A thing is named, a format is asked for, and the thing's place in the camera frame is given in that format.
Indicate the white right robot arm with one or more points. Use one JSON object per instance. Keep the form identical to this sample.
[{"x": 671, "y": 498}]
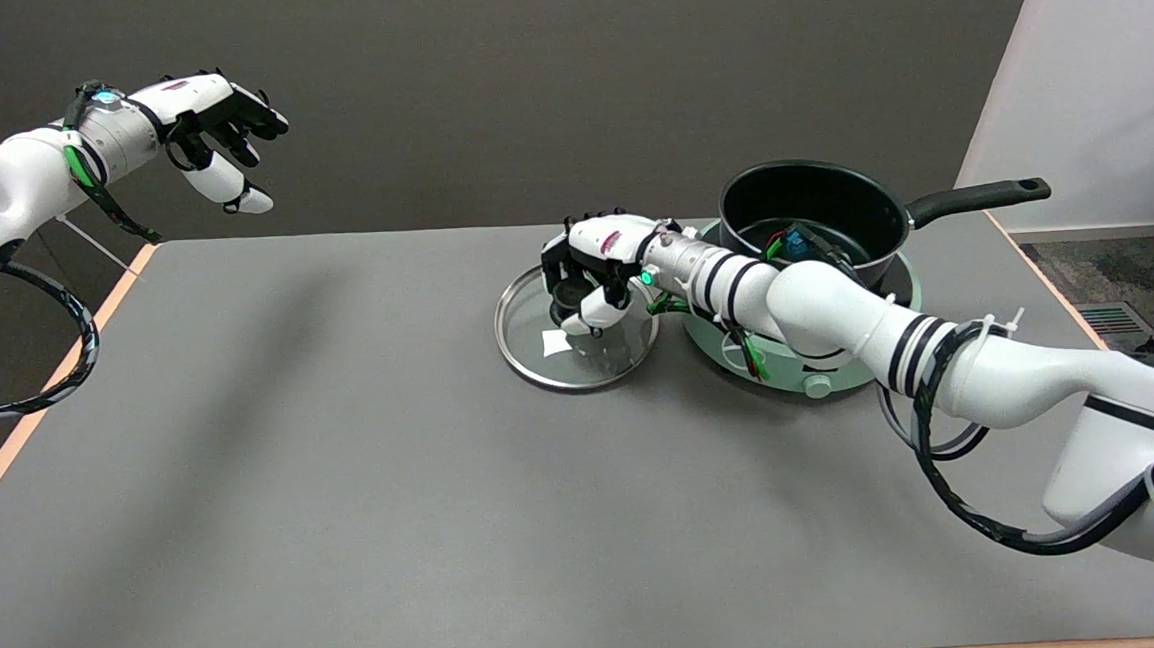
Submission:
[{"x": 827, "y": 314}]

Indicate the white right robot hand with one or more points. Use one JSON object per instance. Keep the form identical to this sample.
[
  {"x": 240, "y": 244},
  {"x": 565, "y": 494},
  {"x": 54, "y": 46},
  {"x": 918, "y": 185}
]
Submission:
[{"x": 597, "y": 235}]

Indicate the mint green induction cooker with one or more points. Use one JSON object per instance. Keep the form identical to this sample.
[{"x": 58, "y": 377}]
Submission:
[{"x": 818, "y": 385}]

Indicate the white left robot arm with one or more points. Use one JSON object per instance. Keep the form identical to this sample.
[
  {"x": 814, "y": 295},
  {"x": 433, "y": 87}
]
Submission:
[{"x": 18, "y": 188}]

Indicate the glass pot lid black knob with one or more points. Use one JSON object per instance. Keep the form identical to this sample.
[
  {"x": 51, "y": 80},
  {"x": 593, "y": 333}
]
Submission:
[{"x": 555, "y": 342}]

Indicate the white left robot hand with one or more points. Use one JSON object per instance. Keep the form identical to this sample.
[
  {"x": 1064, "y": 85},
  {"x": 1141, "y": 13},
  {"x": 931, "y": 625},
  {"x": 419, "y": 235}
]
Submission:
[{"x": 197, "y": 97}]

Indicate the floor vent grille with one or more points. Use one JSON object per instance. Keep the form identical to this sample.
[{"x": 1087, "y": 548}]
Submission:
[{"x": 1113, "y": 317}]

